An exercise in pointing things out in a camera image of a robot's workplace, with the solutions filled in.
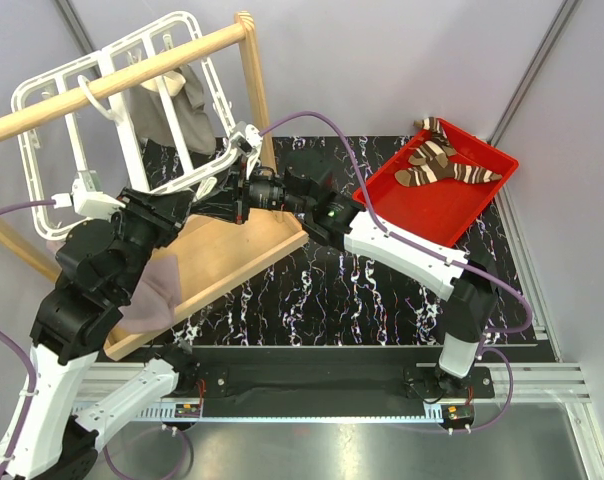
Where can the wooden drying rack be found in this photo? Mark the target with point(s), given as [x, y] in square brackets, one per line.
[213, 256]

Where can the aluminium rail frame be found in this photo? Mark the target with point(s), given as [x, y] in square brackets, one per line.
[454, 425]

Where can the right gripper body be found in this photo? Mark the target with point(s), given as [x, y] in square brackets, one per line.
[244, 195]

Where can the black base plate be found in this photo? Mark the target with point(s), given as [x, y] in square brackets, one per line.
[314, 384]

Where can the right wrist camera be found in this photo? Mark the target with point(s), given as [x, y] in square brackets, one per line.
[244, 146]

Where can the brown striped sock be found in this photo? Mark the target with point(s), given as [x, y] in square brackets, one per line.
[468, 174]
[429, 164]

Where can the brown striped sock right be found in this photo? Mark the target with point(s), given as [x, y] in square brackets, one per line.
[468, 174]

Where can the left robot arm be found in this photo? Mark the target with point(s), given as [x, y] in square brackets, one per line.
[45, 439]

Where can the lilac sock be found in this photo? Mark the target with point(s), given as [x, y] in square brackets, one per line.
[154, 295]

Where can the brown striped sock left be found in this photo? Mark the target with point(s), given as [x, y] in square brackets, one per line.
[429, 164]

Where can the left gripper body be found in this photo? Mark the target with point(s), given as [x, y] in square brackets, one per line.
[148, 222]

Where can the red plastic tray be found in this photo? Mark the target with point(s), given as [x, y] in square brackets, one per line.
[440, 212]

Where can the white plastic sock hanger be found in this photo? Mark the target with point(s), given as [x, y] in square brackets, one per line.
[140, 47]

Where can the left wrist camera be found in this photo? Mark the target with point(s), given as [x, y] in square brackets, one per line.
[87, 198]

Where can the white clothes peg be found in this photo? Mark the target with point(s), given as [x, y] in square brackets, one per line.
[205, 187]

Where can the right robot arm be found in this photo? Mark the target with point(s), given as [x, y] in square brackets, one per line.
[304, 186]

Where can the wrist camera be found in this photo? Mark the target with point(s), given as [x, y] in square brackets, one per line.
[244, 146]
[87, 198]

